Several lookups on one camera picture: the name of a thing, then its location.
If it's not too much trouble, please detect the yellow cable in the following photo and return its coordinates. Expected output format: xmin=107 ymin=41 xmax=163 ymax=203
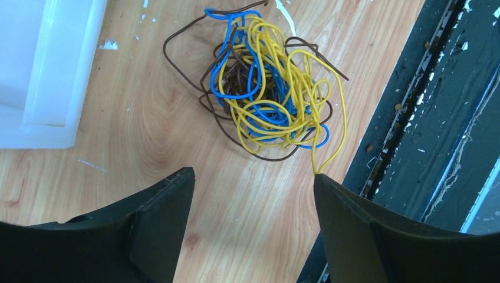
xmin=217 ymin=16 xmax=348 ymax=175

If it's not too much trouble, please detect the blue cable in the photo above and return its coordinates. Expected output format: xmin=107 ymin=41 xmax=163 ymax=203
xmin=204 ymin=8 xmax=331 ymax=150

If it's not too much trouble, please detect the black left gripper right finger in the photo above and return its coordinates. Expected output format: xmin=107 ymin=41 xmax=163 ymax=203
xmin=314 ymin=174 xmax=499 ymax=282

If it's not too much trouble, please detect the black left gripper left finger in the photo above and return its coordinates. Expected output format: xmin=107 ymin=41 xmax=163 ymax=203
xmin=1 ymin=167 xmax=195 ymax=282

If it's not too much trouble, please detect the brown cable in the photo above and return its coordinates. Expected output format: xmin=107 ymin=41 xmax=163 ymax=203
xmin=163 ymin=0 xmax=350 ymax=163

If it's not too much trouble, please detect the white plastic bin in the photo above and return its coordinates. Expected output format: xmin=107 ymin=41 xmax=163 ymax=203
xmin=1 ymin=1 xmax=107 ymax=149

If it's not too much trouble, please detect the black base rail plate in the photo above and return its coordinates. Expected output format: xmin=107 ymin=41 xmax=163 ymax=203
xmin=298 ymin=1 xmax=499 ymax=282

